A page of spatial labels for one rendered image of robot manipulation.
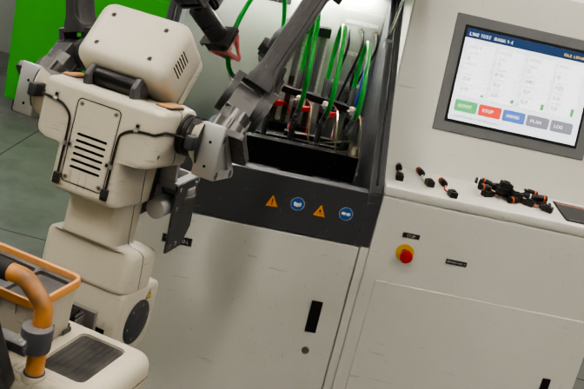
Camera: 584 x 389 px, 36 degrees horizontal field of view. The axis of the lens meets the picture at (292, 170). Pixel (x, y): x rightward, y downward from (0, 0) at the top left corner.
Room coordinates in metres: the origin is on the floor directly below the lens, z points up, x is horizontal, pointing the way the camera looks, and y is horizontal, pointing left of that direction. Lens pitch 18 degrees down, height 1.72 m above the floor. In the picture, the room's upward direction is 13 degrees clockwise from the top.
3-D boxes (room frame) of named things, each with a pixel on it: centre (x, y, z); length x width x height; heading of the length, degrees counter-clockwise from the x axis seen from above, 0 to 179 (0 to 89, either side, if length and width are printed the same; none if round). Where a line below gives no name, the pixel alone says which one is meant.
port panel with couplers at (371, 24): (2.88, -0.11, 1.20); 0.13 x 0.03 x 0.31; 94
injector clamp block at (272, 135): (2.61, -0.01, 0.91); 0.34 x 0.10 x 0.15; 94
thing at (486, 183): (2.51, -0.64, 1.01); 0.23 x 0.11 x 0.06; 94
